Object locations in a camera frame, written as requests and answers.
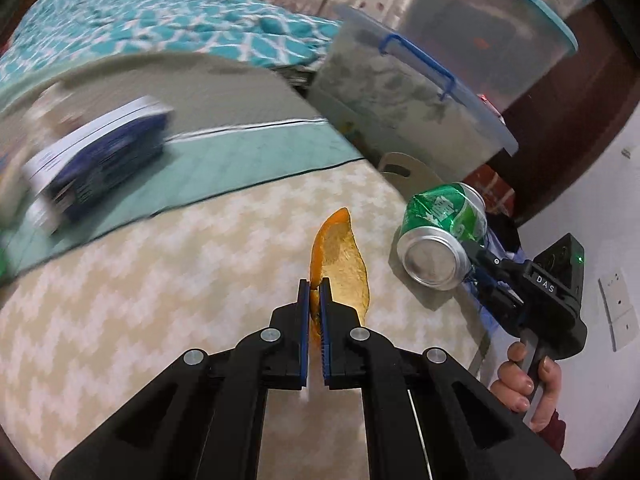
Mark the teal patterned duvet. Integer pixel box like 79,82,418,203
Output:
1,0,341,86

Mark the white wall socket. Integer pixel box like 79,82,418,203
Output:
599,269,639,352

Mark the orange peel piece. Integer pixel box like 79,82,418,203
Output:
309,207,370,346

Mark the clear storage bin teal lid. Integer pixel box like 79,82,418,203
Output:
398,0,578,112

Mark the person's right hand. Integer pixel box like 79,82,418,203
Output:
489,342,562,434

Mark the blue cloth pile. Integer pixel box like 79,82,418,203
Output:
462,240,525,337

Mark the red printed box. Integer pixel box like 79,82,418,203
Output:
463,165,515,217

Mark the clear storage bin blue handle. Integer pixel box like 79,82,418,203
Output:
308,4,518,181

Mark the teal grey quilted blanket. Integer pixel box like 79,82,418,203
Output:
1,52,359,282

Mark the beige chevron mattress cover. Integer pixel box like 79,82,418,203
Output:
1,160,485,478

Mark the blue white carton box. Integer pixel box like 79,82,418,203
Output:
22,96,174,234

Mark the beige round stool seat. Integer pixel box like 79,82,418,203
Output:
378,152,444,202

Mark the green crushed soda can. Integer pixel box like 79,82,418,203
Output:
396,182,487,290

